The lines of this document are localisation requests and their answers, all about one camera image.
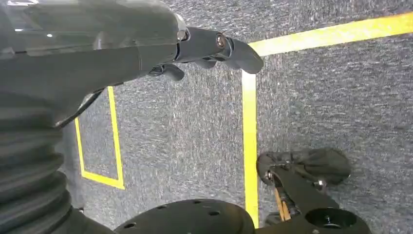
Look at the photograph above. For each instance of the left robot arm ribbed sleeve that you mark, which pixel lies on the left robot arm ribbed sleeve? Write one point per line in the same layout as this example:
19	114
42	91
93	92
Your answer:
29	168

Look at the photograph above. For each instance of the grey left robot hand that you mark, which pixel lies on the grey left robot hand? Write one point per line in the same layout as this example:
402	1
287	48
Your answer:
96	48

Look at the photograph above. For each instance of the black robot foot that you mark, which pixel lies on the black robot foot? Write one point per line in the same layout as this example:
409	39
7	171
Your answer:
309	164

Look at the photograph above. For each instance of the black round robot plate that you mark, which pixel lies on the black round robot plate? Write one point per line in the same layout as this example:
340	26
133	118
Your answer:
190	218

